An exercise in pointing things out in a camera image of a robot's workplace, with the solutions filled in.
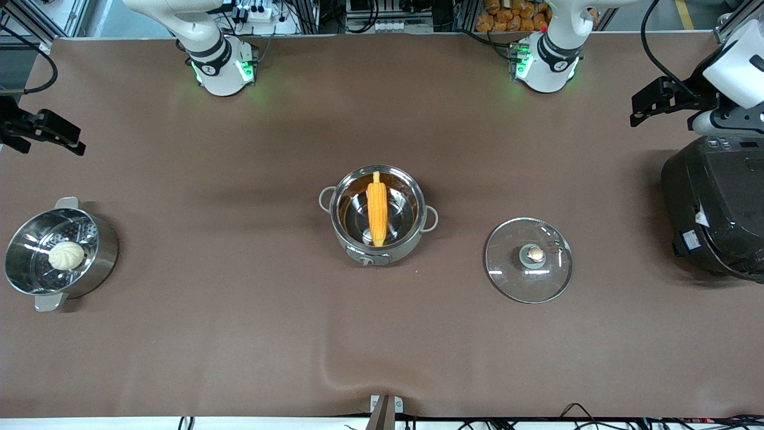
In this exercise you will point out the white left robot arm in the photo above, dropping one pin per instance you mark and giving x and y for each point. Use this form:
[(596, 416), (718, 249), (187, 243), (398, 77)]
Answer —
[(552, 65)]

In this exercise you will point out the yellow corn cob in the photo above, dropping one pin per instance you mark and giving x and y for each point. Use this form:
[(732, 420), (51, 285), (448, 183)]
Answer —
[(376, 209)]

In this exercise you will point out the brown table mat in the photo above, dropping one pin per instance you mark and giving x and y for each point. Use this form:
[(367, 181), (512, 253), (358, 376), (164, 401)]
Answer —
[(382, 334)]

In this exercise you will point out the white steamed bun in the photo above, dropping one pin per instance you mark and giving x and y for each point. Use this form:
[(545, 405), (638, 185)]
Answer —
[(66, 255)]

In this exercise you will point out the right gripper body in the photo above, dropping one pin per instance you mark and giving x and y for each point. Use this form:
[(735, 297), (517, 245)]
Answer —
[(11, 121)]

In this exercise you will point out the aluminium frame profile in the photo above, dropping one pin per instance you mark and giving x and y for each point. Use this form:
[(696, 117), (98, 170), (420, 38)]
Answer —
[(36, 24), (731, 21)]

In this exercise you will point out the grey electric cooking pot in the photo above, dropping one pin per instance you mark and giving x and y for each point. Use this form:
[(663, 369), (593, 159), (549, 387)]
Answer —
[(370, 257)]

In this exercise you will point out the glass pot lid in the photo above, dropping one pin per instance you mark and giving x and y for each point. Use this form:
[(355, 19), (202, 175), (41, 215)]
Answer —
[(507, 269)]

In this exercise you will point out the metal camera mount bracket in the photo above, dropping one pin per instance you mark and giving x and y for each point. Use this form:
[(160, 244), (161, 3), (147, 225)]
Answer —
[(386, 412)]

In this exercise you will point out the black rice cooker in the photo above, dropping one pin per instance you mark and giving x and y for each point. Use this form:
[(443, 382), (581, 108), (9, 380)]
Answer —
[(716, 203)]

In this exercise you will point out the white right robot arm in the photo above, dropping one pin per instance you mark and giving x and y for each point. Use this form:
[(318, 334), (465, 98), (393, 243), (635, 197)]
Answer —
[(215, 65)]

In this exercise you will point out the stainless steel steamer pot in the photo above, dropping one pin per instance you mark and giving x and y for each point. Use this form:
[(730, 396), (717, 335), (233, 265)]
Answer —
[(104, 251)]

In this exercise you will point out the white power strip with plugs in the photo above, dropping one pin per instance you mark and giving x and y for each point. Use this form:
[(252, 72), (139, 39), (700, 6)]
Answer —
[(256, 13)]

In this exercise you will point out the pile of orange items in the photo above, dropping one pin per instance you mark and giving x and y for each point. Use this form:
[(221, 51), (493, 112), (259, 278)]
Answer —
[(513, 15)]

